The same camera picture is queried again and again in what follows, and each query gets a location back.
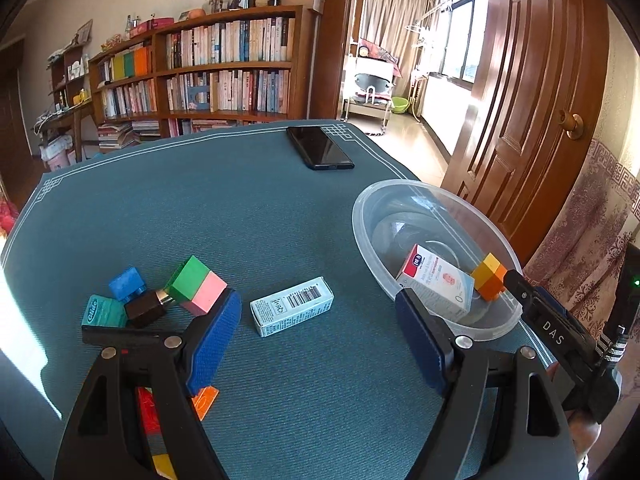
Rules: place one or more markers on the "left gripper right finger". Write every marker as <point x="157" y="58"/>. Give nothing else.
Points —
<point x="528" y="437"/>

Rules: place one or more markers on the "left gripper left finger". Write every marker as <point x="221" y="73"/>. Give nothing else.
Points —
<point x="104" y="437"/>

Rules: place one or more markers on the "black comb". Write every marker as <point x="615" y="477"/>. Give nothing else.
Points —
<point x="127" y="338"/>

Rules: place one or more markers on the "yellow orange toy block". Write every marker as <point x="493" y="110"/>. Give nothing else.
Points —
<point x="488" y="278"/>

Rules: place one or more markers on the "teal oval case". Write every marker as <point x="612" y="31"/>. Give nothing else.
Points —
<point x="103" y="311"/>

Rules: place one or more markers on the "dark perfume bottle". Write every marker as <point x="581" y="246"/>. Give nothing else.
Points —
<point x="147" y="308"/>

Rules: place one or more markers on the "blue toy block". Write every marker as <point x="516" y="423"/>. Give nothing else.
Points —
<point x="128" y="285"/>

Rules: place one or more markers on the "green pink toy block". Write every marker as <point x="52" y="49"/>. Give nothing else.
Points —
<point x="195" y="287"/>

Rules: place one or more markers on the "white red medicine box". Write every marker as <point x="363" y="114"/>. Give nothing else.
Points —
<point x="443" y="288"/>

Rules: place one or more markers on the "teal white medicine box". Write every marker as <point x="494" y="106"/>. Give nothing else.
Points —
<point x="289" y="307"/>

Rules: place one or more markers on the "red long toy block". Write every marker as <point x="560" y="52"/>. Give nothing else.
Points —
<point x="148" y="412"/>

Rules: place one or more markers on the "yellow medicine box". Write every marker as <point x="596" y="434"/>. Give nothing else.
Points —
<point x="163" y="466"/>

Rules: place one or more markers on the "green orange toy block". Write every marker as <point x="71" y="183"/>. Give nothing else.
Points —
<point x="204" y="400"/>

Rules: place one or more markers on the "person's right hand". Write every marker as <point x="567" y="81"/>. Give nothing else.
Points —
<point x="584" y="430"/>

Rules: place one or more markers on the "patterned pink curtain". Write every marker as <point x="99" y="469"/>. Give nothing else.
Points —
<point x="580" y="259"/>

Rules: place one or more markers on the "teal table mat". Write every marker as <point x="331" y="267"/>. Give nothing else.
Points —
<point x="337" y="397"/>

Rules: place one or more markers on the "clear plastic bowl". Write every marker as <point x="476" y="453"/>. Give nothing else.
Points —
<point x="413" y="235"/>

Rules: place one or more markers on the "brown wooden door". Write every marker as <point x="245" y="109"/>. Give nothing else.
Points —
<point x="535" y="103"/>

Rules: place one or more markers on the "green plastic basin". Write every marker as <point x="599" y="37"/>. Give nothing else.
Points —
<point x="400" y="105"/>

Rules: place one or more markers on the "black smartphone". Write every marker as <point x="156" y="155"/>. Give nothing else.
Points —
<point x="317" y="150"/>

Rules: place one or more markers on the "small wooden shelf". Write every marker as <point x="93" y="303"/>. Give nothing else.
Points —
<point x="69" y="77"/>

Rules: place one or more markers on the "white rolling cart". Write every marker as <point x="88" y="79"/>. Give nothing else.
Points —
<point x="369" y="84"/>

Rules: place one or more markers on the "large wooden bookshelf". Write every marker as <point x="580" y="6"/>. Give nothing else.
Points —
<point x="244" y="66"/>

